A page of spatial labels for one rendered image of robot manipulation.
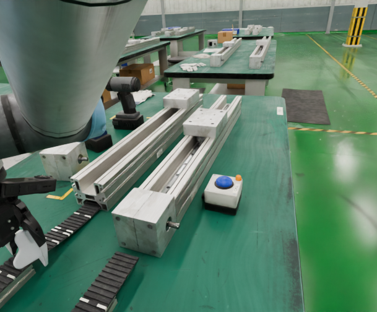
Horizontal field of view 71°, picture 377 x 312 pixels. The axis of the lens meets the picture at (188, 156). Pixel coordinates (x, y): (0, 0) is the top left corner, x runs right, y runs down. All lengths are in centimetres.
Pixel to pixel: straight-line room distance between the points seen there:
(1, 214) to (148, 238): 25
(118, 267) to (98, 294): 6
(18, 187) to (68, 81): 39
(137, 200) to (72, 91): 41
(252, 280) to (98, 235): 35
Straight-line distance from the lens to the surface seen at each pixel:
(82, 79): 17
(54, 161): 87
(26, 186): 55
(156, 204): 55
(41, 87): 19
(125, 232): 58
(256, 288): 54
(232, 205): 64
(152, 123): 100
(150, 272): 56
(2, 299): 62
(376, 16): 1606
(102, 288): 52
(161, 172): 67
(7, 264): 64
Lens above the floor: 122
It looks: 29 degrees down
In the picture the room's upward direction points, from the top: 3 degrees counter-clockwise
